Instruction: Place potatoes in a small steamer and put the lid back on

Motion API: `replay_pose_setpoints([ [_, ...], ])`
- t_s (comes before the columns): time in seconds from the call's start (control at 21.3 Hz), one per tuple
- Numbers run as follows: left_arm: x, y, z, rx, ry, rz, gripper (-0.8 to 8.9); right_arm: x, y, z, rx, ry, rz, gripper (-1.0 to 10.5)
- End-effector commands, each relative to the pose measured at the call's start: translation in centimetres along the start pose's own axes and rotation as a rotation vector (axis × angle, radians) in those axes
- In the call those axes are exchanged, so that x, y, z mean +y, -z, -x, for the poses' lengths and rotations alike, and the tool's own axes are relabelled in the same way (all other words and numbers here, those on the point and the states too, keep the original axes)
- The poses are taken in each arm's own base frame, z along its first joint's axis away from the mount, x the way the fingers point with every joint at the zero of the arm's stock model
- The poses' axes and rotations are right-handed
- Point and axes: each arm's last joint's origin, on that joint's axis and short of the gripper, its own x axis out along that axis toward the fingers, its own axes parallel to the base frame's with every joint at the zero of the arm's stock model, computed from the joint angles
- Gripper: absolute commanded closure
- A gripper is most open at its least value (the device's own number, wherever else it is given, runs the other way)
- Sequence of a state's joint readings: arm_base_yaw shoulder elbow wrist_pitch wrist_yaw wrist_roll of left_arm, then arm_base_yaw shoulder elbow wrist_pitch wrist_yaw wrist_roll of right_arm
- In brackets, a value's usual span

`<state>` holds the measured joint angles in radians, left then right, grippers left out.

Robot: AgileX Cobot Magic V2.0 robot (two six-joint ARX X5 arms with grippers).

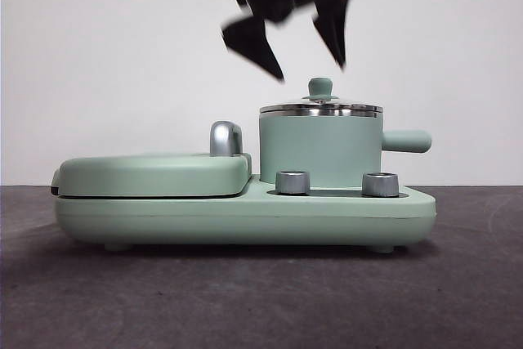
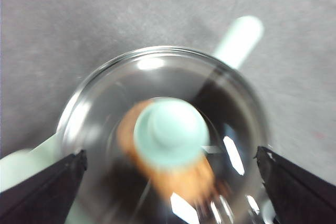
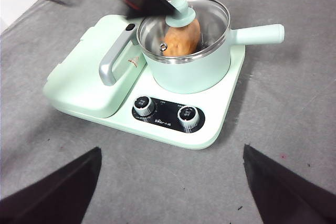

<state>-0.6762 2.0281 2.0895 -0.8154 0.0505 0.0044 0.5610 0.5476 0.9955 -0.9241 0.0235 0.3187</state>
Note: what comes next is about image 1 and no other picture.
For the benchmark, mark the mint green hinged grill cover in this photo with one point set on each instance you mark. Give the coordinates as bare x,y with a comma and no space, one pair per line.
143,173

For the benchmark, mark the glass lid with green knob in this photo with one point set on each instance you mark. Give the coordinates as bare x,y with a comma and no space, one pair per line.
320,87

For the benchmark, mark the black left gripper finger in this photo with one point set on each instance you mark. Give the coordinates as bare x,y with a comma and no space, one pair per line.
253,44
333,10

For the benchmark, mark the silver control knob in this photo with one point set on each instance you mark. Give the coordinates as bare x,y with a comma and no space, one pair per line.
292,182
380,184

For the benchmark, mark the mint green breakfast maker base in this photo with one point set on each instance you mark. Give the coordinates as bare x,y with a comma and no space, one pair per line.
163,222

